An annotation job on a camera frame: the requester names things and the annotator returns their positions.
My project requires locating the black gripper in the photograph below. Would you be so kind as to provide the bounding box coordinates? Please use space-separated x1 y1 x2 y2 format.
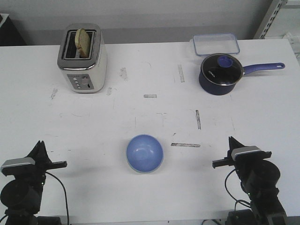
24 141 67 177
212 136 271 168

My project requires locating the blue bowl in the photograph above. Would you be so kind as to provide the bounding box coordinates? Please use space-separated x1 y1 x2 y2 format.
126 134 164 167

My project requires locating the green bowl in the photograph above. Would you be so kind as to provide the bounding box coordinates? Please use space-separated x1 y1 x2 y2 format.
131 165 160 173

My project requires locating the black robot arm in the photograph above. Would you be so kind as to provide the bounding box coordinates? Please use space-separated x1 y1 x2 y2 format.
0 141 70 225
212 136 287 225

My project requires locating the glass pot lid blue knob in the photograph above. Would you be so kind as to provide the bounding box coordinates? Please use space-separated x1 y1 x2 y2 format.
201 53 243 86

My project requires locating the clear plastic food container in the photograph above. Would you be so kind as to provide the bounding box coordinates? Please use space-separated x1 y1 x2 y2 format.
191 33 240 56

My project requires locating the white and silver toaster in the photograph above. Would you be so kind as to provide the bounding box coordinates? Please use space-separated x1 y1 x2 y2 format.
57 23 107 93

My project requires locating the toast slice in toaster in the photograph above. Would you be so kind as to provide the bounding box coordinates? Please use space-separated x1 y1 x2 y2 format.
75 29 90 58

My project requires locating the black object at left edge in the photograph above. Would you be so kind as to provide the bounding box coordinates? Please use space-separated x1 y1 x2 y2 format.
0 13 27 46

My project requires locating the grey metal shelf upright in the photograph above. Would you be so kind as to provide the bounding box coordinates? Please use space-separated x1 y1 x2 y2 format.
253 0 288 39

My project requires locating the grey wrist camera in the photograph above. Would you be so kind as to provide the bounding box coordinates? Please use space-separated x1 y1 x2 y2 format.
231 146 262 161
0 157 36 176

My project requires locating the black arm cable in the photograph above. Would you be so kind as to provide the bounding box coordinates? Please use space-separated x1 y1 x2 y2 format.
224 169 251 211
45 171 70 225

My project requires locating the blue saucepan with handle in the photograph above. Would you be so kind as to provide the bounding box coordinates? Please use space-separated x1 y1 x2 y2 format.
199 53 285 96

